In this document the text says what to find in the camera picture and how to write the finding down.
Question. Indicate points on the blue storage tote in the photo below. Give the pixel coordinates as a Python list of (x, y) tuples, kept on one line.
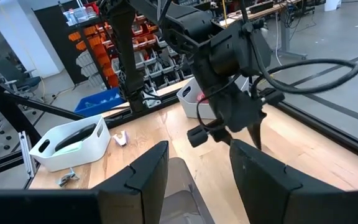
[(98, 101)]

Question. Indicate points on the parts shelf with orange bins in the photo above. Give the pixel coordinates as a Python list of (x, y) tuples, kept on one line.
[(89, 34)]

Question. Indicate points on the office chair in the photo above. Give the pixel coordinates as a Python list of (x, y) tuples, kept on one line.
[(26, 82)]

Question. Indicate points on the white plastic bin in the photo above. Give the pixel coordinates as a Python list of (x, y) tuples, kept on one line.
[(73, 160)]

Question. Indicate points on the pink tape roll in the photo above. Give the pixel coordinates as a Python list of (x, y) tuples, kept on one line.
[(202, 98)]

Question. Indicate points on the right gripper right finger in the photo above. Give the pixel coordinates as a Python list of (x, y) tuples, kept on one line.
[(275, 199)]

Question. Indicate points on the smoked transparent plastic bin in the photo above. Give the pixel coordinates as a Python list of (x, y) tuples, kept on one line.
[(179, 193)]

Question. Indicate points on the light grey plastic bin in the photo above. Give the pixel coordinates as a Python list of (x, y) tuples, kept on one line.
[(191, 109)]

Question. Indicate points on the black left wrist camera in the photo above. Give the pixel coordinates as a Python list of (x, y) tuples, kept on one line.
[(197, 136)]

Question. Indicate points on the background wooden workbench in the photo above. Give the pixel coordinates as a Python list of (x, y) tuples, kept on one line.
[(259, 11)]

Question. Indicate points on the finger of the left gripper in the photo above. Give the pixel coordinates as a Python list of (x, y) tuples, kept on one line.
[(258, 130), (222, 135)]

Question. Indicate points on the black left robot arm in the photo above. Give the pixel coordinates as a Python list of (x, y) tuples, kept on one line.
[(123, 46)]

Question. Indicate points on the black stapler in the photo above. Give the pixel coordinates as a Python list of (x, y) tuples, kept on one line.
[(76, 137)]

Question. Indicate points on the silver staple remover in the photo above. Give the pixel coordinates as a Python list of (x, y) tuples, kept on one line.
[(120, 138)]

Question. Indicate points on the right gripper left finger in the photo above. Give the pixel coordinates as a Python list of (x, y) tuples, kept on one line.
[(129, 199)]

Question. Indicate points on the mint green stapler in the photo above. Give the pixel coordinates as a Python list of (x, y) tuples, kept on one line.
[(70, 149)]

